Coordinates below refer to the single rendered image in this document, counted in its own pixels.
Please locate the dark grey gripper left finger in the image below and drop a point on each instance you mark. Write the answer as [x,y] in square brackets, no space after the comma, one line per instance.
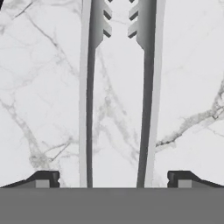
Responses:
[43,178]

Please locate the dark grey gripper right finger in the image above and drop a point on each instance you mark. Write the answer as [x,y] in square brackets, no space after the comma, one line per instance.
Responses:
[180,178]

